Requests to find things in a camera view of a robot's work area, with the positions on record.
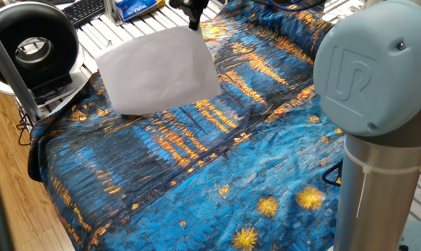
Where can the white tie loop on arm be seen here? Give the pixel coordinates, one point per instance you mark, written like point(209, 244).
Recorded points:
point(377, 169)

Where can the starry night painting tablecloth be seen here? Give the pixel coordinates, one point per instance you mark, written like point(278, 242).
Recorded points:
point(196, 157)

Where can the silver perforated metal plate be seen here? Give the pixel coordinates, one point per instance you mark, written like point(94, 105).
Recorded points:
point(343, 12)

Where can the short aluminium post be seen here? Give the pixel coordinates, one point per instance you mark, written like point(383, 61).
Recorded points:
point(111, 10)

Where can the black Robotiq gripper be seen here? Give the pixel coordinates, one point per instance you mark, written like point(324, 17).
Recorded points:
point(193, 4)

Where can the slim metal screwdriver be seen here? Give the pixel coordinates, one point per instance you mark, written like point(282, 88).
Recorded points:
point(109, 43)

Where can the blue tissue pack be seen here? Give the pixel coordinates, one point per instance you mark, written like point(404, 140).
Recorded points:
point(137, 7)

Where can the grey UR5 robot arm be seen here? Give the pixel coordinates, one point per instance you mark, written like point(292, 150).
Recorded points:
point(364, 69)

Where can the tall aluminium post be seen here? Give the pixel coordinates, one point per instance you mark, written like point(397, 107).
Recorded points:
point(12, 73)

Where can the white paper sheet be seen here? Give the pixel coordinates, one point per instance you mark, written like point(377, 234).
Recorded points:
point(154, 73)

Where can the light blue base pad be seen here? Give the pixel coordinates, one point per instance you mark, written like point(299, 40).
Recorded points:
point(419, 237)

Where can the black keyboard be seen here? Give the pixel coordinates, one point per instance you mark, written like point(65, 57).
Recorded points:
point(85, 10)

